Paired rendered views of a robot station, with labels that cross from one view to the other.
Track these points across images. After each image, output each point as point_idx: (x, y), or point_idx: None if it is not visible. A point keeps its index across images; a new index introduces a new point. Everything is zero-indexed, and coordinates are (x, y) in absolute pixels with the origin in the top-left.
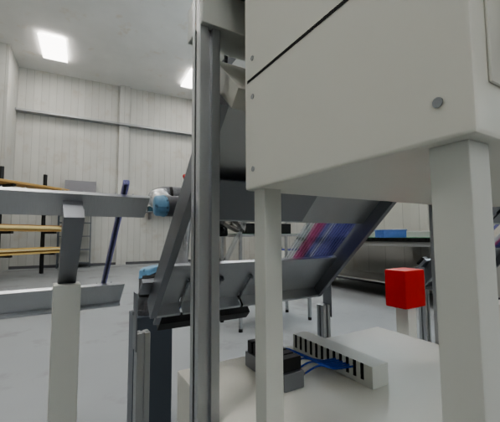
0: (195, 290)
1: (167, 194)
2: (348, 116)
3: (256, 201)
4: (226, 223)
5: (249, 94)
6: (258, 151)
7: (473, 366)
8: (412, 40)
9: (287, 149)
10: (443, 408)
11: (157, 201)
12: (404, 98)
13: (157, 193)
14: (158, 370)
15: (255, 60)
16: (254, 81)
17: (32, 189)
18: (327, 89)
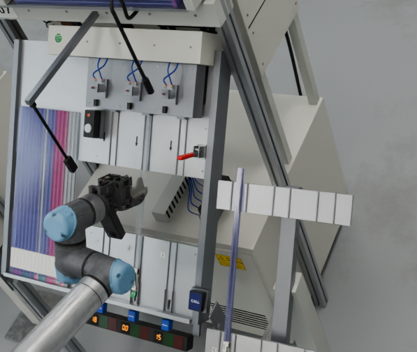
0: (275, 144)
1: (87, 281)
2: (284, 17)
3: (262, 77)
4: (144, 193)
5: (251, 33)
6: (262, 54)
7: (306, 49)
8: None
9: (272, 41)
10: (306, 63)
11: (130, 264)
12: (291, 5)
13: (50, 332)
14: None
15: (249, 15)
16: (251, 25)
17: (313, 191)
18: (277, 12)
